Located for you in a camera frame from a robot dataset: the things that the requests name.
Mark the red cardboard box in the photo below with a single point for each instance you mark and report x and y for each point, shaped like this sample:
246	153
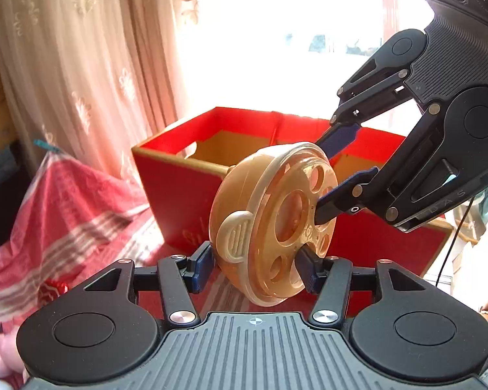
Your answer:
179	195

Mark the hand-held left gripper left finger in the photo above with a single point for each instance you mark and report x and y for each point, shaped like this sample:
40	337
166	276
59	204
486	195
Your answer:
203	266

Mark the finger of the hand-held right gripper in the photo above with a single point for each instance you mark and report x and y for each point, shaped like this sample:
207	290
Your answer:
341	138
341	195

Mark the blue clothes peg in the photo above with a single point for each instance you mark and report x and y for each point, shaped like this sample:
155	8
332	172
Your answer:
46	146

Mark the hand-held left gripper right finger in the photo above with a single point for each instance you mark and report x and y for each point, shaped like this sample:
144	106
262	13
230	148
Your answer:
307	266

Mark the beige embroidered curtain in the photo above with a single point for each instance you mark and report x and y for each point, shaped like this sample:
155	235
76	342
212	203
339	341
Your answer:
85	61

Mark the wooden shelf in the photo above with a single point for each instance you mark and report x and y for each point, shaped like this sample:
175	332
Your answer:
0	138

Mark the red shiny foil object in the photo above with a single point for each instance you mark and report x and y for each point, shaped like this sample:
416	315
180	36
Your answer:
52	292

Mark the beige round plastic toy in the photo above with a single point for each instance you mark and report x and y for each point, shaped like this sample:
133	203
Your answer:
248	187

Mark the cardboard carton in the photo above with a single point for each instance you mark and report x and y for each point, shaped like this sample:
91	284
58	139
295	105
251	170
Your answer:
484	260

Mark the pink striped blanket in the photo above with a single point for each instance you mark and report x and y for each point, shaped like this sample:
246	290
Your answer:
73	211

